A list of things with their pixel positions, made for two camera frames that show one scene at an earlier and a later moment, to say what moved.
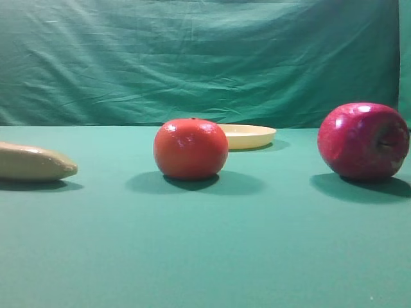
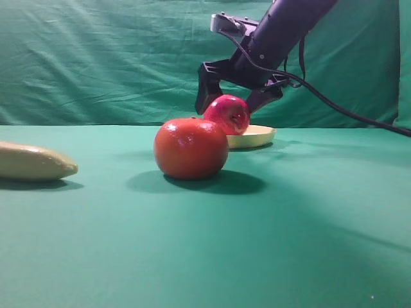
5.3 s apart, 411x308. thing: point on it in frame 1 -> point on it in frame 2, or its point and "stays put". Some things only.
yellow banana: x=24 y=163 stays put
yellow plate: x=241 y=136 stays put
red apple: x=363 y=140 -> x=230 y=113
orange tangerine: x=191 y=148 stays put
